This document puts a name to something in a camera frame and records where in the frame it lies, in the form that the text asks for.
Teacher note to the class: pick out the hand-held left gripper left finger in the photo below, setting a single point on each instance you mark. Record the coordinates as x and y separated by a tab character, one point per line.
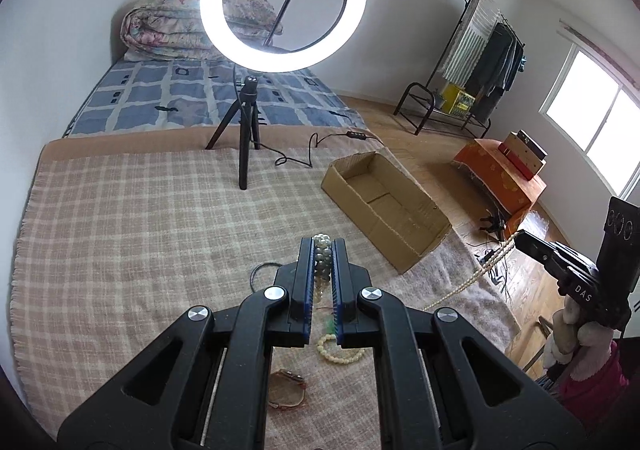
311	300

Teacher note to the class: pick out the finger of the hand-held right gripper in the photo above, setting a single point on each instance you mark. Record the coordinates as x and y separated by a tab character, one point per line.
537	247

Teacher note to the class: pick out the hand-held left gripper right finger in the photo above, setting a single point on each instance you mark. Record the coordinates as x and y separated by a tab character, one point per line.
336	300

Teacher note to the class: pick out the cardboard box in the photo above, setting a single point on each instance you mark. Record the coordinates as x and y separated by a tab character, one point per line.
350	200

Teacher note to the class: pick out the pink sleeved forearm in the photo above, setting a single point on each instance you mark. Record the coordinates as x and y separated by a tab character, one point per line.
595	375

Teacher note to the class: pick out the person's right hand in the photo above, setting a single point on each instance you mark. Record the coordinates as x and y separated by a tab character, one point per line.
562	335

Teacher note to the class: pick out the black clamp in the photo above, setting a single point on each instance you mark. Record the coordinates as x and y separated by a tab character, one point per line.
495	222

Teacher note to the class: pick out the orange cloth covered table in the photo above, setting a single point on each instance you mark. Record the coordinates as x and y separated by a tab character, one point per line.
495	180

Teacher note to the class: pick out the grey metal stand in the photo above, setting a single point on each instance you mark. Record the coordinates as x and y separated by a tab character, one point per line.
542	340

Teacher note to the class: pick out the dark flat box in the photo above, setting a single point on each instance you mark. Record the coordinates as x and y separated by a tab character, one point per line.
532	145

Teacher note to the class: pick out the window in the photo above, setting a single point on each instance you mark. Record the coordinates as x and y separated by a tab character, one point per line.
575	95

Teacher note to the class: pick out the beige plaid blanket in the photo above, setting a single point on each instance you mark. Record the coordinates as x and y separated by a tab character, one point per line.
150	255

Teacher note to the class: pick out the yellow box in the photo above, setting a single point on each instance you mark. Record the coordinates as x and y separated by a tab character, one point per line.
457	100

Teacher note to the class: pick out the dark hanging clothes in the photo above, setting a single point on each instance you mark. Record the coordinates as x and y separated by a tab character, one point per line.
495	65

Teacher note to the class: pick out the black metal clothes rack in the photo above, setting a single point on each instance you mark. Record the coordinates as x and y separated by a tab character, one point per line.
419	84

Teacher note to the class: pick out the striped hanging cloth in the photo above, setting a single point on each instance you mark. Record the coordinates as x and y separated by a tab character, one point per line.
470	40

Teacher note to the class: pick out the brown blanket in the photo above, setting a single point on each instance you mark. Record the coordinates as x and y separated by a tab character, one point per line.
150	140

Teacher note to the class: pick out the blue checked bed sheet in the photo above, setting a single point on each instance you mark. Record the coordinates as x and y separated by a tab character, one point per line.
150	95

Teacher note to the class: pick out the folded floral quilt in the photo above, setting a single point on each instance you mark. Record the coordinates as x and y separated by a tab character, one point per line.
160	25

